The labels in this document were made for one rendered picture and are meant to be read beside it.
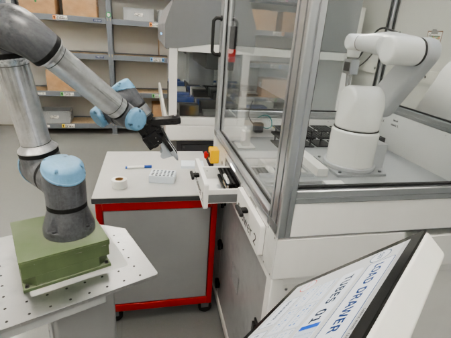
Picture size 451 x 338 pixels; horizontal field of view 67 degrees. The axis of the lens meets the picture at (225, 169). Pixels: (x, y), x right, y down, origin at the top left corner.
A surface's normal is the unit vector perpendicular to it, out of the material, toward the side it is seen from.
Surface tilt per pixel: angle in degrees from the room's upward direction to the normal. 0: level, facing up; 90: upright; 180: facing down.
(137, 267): 0
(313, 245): 90
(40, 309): 0
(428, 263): 40
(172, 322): 0
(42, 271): 90
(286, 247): 90
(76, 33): 90
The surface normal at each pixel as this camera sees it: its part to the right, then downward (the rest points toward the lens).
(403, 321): 0.54, -0.52
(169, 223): 0.20, 0.38
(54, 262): 0.57, 0.34
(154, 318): 0.07, -0.93
